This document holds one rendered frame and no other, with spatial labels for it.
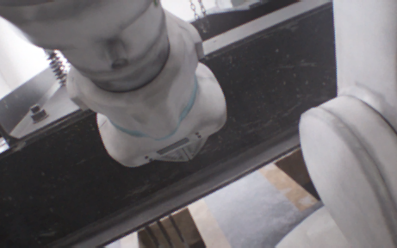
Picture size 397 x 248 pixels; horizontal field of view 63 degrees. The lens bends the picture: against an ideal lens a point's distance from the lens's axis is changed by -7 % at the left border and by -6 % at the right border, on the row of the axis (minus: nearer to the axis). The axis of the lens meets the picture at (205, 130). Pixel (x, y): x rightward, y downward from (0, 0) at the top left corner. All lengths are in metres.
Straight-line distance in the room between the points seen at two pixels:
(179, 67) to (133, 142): 0.08
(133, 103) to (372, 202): 0.19
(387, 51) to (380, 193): 0.10
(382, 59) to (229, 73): 0.44
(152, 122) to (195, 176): 0.53
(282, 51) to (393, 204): 0.50
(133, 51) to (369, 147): 0.19
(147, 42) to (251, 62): 0.54
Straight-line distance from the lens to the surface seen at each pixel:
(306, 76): 0.76
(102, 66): 0.17
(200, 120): 0.26
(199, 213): 1.38
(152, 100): 0.19
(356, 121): 0.29
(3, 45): 3.50
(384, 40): 0.27
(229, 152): 0.72
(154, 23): 0.16
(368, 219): 0.30
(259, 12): 1.56
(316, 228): 0.60
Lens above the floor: 0.76
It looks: 22 degrees down
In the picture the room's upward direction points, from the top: 23 degrees counter-clockwise
